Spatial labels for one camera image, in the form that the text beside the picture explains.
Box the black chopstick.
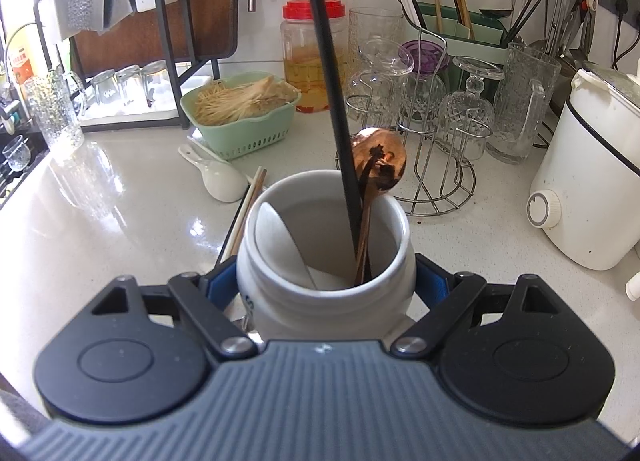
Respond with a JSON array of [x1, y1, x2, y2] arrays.
[[309, 0, 362, 251]]

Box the white Starbucks ceramic mug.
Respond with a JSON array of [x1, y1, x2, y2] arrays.
[[236, 170, 416, 341]]

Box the wooden chopstick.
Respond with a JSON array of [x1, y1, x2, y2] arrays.
[[229, 166, 267, 259]]

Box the copper metal spoon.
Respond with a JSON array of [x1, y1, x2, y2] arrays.
[[352, 126, 407, 285]]

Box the white ceramic spoon on counter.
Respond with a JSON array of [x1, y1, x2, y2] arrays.
[[178, 144, 248, 203]]

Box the brown wooden cutting board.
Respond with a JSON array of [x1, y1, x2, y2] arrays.
[[72, 0, 238, 77]]

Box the red lid plastic jar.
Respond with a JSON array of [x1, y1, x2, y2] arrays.
[[280, 0, 347, 114]]

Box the green plastic basket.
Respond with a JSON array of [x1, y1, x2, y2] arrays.
[[180, 71, 302, 160]]

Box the purple lid glass jar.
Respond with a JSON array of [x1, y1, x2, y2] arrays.
[[401, 40, 450, 76]]

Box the upside down goblet glass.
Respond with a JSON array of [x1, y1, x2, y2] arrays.
[[439, 56, 504, 162]]

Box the black metal dish rack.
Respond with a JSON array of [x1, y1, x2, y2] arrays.
[[35, 0, 238, 107]]

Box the white electric cooker pot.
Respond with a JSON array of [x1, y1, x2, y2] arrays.
[[526, 62, 639, 270]]

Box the green utensil drainer holder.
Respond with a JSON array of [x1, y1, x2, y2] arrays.
[[400, 2, 508, 66]]

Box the tall textured glass pitcher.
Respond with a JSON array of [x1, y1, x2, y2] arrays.
[[486, 43, 561, 164]]

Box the textured glass pitcher near sink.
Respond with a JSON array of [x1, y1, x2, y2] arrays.
[[23, 70, 87, 159]]

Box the wire glass drying stand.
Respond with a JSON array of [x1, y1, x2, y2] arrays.
[[343, 36, 477, 218]]

